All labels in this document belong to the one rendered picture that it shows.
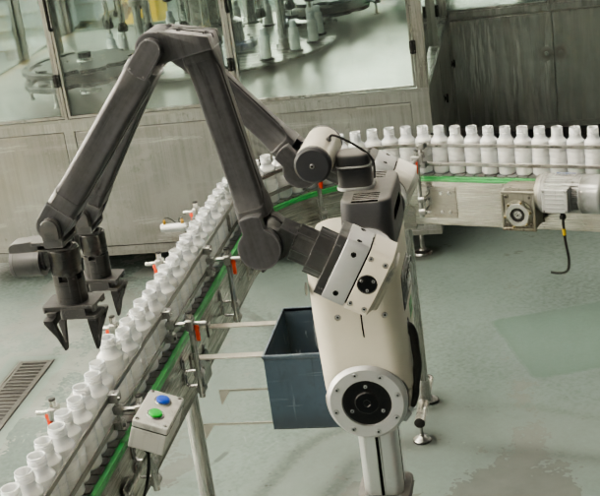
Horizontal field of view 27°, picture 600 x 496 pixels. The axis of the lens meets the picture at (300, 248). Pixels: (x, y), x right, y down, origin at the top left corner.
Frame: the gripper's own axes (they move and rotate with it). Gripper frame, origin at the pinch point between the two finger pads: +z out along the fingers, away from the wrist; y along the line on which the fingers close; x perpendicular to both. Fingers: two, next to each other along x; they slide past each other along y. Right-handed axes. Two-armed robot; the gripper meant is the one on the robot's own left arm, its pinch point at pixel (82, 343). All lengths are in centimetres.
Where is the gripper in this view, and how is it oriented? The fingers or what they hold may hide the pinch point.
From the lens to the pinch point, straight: 235.1
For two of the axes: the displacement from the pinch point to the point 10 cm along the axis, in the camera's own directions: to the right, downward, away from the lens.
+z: 1.2, 9.3, 3.4
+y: 9.8, -0.6, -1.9
